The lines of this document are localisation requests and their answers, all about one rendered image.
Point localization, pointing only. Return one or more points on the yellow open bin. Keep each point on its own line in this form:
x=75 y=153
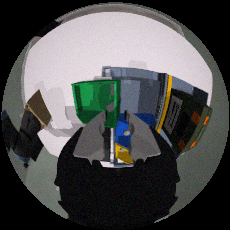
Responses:
x=123 y=156

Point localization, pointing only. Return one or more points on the yellow vertical bar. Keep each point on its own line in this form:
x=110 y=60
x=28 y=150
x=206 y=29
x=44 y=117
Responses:
x=168 y=91

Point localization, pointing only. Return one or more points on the blue open bin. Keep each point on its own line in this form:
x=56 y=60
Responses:
x=123 y=125

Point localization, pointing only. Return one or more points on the green bin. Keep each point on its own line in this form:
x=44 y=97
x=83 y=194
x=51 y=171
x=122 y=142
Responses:
x=91 y=99

